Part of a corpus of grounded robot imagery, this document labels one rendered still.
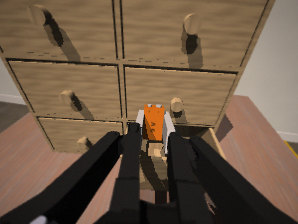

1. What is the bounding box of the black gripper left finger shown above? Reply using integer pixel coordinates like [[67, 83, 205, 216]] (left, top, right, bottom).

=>
[[0, 110, 144, 224]]

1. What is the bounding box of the orange nine-volt battery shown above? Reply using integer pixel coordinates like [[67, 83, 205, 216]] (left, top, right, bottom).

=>
[[143, 104, 164, 140]]

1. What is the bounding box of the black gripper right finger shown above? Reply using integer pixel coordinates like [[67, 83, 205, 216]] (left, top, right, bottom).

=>
[[162, 111, 298, 224]]

